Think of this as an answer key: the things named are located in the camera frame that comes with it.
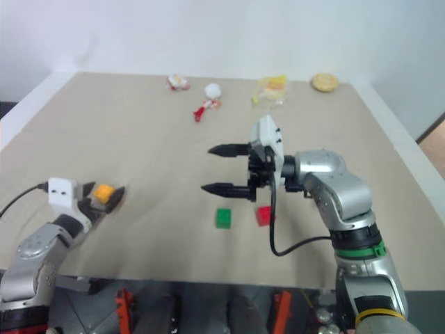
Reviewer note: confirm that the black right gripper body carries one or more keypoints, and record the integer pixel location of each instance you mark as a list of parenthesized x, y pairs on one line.
[(259, 170)]

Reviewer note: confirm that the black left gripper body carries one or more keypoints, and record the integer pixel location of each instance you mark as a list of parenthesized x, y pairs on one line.
[(93, 208)]

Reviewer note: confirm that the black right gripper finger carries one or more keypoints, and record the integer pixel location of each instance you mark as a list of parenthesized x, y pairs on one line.
[(226, 190), (229, 150)]

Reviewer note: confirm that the yellow cube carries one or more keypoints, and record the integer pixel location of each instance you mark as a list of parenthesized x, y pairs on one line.
[(103, 193)]

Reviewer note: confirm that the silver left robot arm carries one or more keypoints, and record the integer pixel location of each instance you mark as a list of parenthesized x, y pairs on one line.
[(34, 250)]

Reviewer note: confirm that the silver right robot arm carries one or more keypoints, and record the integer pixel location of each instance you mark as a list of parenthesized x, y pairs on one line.
[(351, 195)]

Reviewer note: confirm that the green cube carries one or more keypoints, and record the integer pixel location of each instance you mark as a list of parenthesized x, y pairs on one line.
[(223, 218)]

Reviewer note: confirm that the red cube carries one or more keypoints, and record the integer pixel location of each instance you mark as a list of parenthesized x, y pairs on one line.
[(264, 215)]

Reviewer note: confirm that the white ball with red tassel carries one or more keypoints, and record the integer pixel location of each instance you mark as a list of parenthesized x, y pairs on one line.
[(212, 91)]

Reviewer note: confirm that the clear bag with yellow snack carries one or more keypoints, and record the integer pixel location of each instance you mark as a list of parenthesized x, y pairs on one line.
[(272, 91)]

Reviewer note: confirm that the red and white candy packet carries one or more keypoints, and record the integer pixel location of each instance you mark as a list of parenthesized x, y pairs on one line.
[(178, 83)]

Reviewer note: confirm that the orange clamp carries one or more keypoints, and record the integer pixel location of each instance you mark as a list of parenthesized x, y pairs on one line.
[(283, 311), (124, 309)]

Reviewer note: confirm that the round yellow biscuit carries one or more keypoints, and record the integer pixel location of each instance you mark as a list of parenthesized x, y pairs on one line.
[(324, 82)]

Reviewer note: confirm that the round silver knob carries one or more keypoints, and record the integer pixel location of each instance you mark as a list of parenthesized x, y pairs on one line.
[(323, 314)]

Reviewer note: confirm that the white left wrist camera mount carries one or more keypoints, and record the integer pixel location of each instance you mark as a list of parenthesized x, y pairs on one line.
[(61, 191)]

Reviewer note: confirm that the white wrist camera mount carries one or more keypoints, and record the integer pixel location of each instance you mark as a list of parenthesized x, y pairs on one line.
[(61, 191), (269, 135)]

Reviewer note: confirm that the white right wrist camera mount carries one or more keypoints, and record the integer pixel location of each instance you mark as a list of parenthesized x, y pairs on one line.
[(269, 135)]

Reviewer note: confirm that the grey metal bracket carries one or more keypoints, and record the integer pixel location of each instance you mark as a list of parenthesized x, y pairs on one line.
[(74, 283)]

